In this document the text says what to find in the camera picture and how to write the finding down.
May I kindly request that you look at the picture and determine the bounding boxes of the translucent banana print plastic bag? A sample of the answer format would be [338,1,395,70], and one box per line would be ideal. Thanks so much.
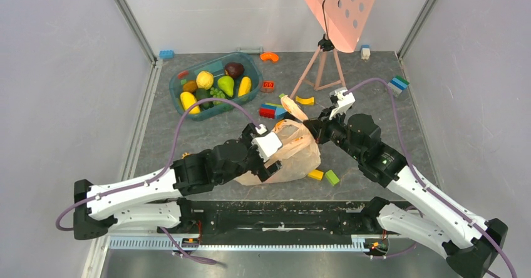
[233,95,322,187]

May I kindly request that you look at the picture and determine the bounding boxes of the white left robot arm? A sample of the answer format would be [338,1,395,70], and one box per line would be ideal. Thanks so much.
[73,124,283,240]

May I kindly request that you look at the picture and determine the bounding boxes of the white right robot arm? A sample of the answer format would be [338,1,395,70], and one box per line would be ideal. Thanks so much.
[303,108,508,277]

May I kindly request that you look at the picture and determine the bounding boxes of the large yellow fake mango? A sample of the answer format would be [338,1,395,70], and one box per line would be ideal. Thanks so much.
[180,91,201,115]

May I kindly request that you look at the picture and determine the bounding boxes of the dark green fake avocado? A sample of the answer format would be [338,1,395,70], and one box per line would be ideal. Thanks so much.
[195,88,214,111]

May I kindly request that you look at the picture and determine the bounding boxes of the green fake grapes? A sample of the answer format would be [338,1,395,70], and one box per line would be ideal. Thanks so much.
[209,87,227,106]

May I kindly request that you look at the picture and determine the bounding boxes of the brown fake kiwi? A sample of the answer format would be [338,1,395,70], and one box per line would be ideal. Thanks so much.
[182,80,198,93]

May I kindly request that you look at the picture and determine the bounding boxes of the green fake pear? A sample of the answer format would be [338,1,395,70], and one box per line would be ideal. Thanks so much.
[217,75,235,97]

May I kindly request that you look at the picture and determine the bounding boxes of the yellow fake lemon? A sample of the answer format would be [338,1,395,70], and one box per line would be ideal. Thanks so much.
[196,71,214,90]

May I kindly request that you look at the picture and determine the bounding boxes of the small yellow fake mango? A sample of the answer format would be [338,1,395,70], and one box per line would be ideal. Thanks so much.
[237,76,252,97]

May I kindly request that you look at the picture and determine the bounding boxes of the dark red fake fruit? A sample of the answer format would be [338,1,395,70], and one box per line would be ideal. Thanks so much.
[224,62,245,79]

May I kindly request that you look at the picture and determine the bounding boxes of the stacked grey blue green bricks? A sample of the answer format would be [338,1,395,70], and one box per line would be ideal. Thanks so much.
[388,75,410,98]

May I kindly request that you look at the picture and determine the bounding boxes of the yellow arch toy brick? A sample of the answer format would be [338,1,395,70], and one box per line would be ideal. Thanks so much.
[296,96,315,106]

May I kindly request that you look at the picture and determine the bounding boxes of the white toy brick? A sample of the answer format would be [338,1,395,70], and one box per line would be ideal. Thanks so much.
[360,44,371,60]

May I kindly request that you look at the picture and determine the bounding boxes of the red blue green brick stack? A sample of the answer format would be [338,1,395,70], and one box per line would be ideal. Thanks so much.
[259,103,287,120]

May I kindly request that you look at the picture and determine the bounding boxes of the teal plastic basket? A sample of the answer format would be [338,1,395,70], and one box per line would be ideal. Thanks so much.
[169,52,263,114]

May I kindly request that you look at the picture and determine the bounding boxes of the red orange round brick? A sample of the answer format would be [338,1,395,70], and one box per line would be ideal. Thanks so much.
[260,81,276,93]

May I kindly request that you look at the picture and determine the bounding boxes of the orange curved toy brick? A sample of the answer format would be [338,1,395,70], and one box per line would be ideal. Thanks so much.
[260,52,280,63]

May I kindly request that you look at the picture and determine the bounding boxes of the blue toy brick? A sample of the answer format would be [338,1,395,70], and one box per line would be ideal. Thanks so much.
[158,49,175,59]

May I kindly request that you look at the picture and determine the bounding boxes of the pink perforated board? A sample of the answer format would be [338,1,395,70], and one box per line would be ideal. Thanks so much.
[304,0,375,53]

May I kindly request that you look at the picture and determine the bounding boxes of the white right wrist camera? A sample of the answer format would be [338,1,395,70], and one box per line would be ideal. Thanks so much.
[329,87,355,120]

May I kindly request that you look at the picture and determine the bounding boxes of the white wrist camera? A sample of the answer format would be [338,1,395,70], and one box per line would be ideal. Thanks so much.
[251,124,283,162]
[329,87,355,120]

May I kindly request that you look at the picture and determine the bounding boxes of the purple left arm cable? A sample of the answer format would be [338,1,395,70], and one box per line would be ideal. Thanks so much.
[55,98,267,266]

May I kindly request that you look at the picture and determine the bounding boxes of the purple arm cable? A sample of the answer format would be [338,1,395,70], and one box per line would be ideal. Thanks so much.
[344,78,519,278]
[55,98,267,266]

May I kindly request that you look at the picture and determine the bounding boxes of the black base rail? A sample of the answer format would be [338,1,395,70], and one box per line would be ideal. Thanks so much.
[168,198,383,245]

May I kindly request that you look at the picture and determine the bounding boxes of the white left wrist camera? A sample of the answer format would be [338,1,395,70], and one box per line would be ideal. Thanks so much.
[251,124,283,162]

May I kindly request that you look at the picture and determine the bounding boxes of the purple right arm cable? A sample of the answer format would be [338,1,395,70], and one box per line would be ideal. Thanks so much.
[344,78,519,278]

